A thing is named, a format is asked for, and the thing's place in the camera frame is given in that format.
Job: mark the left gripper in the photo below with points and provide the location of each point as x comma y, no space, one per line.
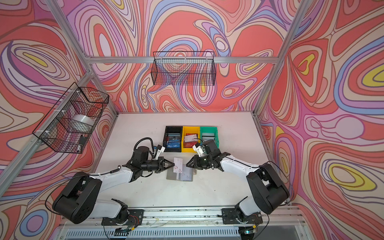
160,164

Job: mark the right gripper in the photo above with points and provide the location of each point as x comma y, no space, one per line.
196,164

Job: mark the grey card holder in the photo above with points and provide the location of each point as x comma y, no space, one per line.
186,175

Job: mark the white vip card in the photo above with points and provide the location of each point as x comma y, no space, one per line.
178,165
190,137

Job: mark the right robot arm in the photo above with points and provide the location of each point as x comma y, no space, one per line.
268,191

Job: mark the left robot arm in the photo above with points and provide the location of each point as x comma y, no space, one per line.
79,201

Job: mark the red VIP card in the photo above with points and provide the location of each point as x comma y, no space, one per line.
189,144

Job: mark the blue card in black bin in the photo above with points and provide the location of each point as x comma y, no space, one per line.
173,145

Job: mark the white VIP card in bin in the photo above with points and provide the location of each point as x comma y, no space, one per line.
190,137

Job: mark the black storage bin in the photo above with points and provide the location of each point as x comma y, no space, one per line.
173,134

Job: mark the yellow storage bin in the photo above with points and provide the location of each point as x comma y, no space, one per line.
189,130

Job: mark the green storage bin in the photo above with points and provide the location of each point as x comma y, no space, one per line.
209,133

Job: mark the white tape roll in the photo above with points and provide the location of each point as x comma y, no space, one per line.
81,123

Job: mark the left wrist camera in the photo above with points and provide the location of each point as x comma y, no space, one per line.
158,151

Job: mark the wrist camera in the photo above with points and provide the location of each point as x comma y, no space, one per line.
158,151
207,148

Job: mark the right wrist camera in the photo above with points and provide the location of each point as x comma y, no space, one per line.
207,148

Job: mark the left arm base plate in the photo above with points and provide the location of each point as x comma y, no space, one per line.
131,218

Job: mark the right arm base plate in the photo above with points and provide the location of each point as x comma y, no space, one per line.
231,216

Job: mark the black wire basket back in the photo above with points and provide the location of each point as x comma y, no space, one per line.
184,68

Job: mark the black wire basket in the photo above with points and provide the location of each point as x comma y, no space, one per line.
184,68
57,133

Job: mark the black wire basket left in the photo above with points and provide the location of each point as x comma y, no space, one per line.
57,133

